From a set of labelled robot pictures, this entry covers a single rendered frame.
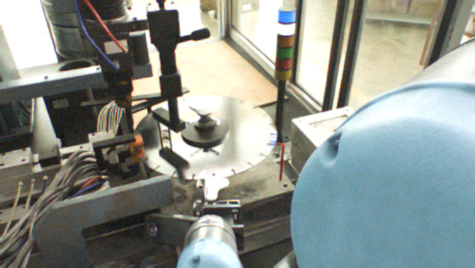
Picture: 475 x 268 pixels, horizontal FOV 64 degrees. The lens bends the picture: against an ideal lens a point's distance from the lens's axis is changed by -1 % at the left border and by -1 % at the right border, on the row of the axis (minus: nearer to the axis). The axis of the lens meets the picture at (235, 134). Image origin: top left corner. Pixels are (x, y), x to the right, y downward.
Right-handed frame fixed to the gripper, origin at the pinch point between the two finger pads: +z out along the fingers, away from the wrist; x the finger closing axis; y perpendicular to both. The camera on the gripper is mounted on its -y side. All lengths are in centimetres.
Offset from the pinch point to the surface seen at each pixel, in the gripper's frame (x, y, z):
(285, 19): 42, 20, 18
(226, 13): 67, 9, 111
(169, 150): 11.1, -7.1, 6.1
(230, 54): 45, 9, 95
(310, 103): 22, 35, 52
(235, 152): 10.7, 7.1, 4.8
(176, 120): 17.6, -5.2, 3.3
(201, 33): 32.9, 0.8, -9.4
